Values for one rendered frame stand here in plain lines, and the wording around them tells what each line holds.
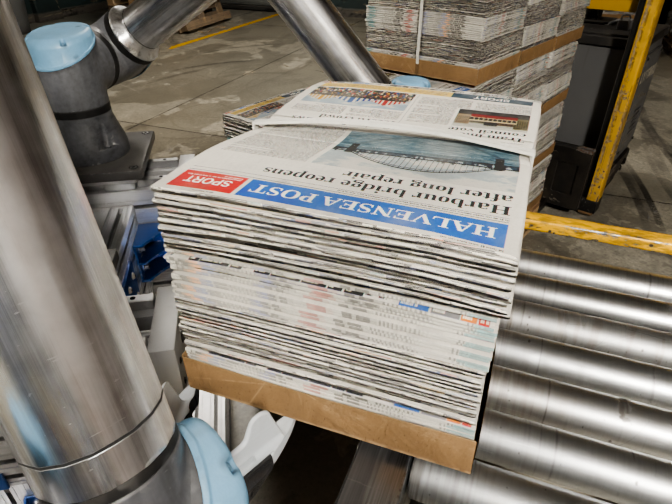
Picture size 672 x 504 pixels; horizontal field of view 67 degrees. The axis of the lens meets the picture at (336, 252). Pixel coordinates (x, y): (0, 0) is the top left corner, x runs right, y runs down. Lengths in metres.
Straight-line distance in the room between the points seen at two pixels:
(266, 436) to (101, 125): 0.75
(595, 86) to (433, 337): 2.39
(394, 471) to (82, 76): 0.85
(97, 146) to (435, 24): 0.93
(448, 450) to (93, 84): 0.87
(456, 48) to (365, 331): 1.17
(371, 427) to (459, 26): 1.19
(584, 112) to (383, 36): 1.39
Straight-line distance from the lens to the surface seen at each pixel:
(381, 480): 0.49
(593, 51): 2.70
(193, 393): 0.56
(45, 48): 1.05
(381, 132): 0.54
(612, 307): 0.75
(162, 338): 0.67
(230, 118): 1.25
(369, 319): 0.40
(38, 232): 0.25
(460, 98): 0.65
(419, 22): 1.54
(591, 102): 2.74
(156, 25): 1.10
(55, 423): 0.27
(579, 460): 0.55
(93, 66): 1.07
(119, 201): 1.11
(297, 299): 0.42
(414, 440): 0.47
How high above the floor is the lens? 1.21
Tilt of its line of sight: 33 degrees down
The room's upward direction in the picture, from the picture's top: straight up
